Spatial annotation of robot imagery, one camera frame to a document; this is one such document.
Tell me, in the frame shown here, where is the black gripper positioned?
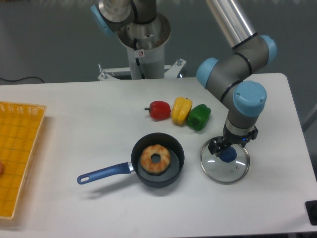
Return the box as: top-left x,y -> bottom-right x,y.
208,125 -> 259,155

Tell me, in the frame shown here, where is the glass pot lid blue knob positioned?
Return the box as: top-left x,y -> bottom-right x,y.
199,137 -> 251,185

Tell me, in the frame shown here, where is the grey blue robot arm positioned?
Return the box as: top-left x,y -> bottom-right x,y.
91,0 -> 277,155

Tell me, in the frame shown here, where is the green toy bell pepper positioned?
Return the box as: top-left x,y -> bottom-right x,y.
186,104 -> 211,131

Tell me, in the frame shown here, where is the yellow toy bell pepper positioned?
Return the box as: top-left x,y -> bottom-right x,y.
171,97 -> 192,125

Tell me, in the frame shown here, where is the glazed toy donut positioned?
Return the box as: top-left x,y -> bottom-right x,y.
140,144 -> 171,175

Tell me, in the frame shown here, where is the red toy bell pepper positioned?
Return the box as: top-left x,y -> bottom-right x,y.
144,101 -> 171,121

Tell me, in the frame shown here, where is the black device at table edge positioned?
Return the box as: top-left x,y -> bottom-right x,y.
305,200 -> 317,226

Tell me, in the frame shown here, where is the yellow woven basket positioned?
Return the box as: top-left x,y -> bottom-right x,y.
0,102 -> 47,220

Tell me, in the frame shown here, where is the dark saucepan blue handle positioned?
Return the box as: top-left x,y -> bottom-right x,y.
77,132 -> 185,188

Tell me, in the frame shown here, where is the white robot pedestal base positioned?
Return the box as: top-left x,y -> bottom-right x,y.
98,13 -> 186,81

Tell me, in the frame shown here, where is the black cable on floor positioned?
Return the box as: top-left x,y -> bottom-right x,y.
0,76 -> 45,84

